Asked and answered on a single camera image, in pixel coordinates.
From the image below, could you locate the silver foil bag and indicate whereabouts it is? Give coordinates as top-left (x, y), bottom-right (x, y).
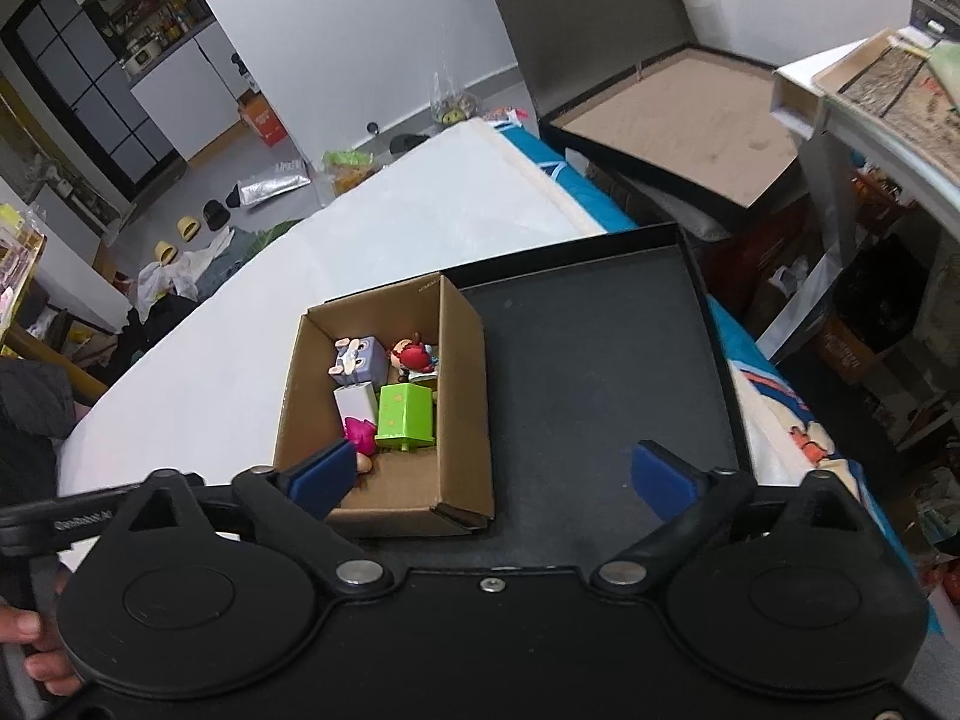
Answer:
top-left (236, 165), bottom-right (311, 207)

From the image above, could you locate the purple rabbit cube toy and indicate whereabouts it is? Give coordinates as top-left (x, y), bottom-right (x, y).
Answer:
top-left (328, 337), bottom-right (389, 387)

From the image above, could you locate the black clothes pile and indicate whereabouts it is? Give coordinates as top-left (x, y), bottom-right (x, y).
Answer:
top-left (120, 292), bottom-right (200, 368)

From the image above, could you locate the white plastic bag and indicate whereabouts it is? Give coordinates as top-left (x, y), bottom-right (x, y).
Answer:
top-left (133, 229), bottom-right (237, 316)

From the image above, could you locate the green plastic block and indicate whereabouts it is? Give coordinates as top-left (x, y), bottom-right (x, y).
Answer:
top-left (373, 382), bottom-right (437, 452)

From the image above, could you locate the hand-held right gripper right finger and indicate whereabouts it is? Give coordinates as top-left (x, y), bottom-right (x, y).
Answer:
top-left (589, 440), bottom-right (876, 593)

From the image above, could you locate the white desk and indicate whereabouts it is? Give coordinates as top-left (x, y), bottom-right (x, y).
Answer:
top-left (771, 28), bottom-right (960, 293)

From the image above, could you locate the grey leaning board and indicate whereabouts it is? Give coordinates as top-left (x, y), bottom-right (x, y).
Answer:
top-left (472, 0), bottom-right (702, 137)

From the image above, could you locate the green leaf-shaped pillow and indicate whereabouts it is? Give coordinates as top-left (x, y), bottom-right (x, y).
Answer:
top-left (240, 221), bottom-right (301, 256)

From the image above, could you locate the orange cardboard box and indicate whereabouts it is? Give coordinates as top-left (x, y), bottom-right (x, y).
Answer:
top-left (238, 94), bottom-right (287, 147)

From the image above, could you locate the white charger plug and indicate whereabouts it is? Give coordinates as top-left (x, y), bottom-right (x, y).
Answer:
top-left (332, 382), bottom-right (378, 422)

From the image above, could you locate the clear bag with yellow toy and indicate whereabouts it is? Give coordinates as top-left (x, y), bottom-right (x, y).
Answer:
top-left (430, 71), bottom-right (481, 127)

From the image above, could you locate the pink toy figure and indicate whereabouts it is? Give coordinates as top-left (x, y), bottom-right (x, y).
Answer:
top-left (343, 416), bottom-right (378, 473)

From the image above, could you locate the brown cardboard box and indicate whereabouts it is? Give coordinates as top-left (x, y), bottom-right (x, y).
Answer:
top-left (272, 274), bottom-right (497, 539)

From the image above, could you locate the black framed brown board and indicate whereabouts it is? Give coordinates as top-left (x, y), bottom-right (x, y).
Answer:
top-left (538, 46), bottom-right (802, 224)

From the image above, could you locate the person's left hand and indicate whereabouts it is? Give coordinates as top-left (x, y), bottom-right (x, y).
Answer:
top-left (0, 561), bottom-right (82, 698)

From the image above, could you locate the person's grey trouser leg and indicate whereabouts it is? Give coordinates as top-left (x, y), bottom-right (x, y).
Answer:
top-left (0, 358), bottom-right (80, 503)

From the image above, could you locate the green plastic bag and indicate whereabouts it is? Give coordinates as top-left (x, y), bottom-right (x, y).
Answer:
top-left (926, 41), bottom-right (960, 95)

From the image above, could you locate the black grid glass door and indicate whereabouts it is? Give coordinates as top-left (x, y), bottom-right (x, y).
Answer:
top-left (0, 0), bottom-right (185, 203)

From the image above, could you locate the black shallow tray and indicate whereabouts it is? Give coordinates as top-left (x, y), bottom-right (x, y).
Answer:
top-left (439, 223), bottom-right (755, 567)

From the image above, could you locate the white cabinet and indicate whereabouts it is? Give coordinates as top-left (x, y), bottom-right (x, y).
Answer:
top-left (129, 19), bottom-right (252, 162)

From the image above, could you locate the green snack bag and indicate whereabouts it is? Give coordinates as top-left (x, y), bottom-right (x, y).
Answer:
top-left (321, 148), bottom-right (376, 196)

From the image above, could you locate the cluttered kitchen shelf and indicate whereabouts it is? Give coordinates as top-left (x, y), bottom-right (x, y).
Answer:
top-left (82, 0), bottom-right (215, 87)

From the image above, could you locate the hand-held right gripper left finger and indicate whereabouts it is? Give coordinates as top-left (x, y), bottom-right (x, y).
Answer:
top-left (96, 438), bottom-right (392, 598)

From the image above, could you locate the yellow wooden frame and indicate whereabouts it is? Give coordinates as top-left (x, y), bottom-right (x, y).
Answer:
top-left (0, 326), bottom-right (110, 406)

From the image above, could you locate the patterned desk mat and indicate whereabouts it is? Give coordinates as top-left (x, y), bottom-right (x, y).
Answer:
top-left (816, 28), bottom-right (960, 188)

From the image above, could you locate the brown-haired head figurine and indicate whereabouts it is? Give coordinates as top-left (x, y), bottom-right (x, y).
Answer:
top-left (387, 337), bottom-right (430, 374)

